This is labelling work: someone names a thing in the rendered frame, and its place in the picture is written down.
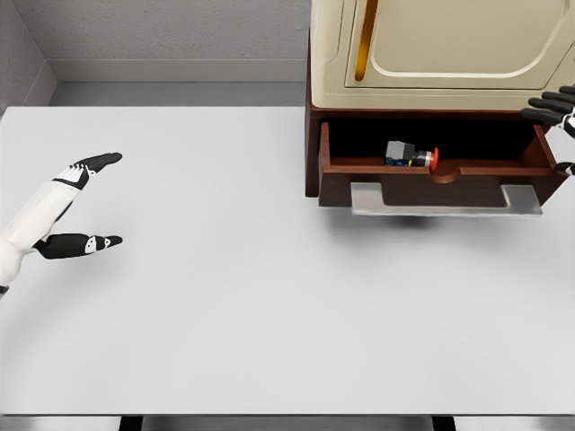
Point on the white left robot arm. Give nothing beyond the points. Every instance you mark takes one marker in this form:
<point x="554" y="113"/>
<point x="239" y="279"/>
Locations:
<point x="6" y="274"/>

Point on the cream and brown cabinet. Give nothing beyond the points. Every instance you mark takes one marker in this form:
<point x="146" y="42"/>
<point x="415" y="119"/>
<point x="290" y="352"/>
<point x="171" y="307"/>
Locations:
<point x="328" y="67"/>

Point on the grey switch with red button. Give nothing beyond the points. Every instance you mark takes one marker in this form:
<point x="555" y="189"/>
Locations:
<point x="400" y="152"/>

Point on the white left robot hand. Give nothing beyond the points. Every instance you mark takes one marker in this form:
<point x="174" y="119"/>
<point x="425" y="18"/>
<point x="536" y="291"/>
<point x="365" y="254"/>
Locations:
<point x="42" y="211"/>

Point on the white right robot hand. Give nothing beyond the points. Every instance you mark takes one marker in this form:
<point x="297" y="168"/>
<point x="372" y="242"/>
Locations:
<point x="565" y="123"/>

